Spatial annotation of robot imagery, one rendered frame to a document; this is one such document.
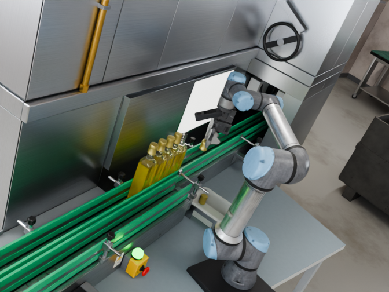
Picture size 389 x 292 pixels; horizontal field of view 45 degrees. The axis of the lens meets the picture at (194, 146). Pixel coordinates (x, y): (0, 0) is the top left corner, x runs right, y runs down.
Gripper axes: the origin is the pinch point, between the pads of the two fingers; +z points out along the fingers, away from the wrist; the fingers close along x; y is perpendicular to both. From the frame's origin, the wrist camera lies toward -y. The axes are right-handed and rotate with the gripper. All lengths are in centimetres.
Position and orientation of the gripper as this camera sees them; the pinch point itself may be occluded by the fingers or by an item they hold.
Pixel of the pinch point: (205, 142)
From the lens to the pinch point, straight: 209.4
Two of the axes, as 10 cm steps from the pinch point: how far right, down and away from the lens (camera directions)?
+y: 9.5, 2.6, 2.0
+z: -3.2, 8.2, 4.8
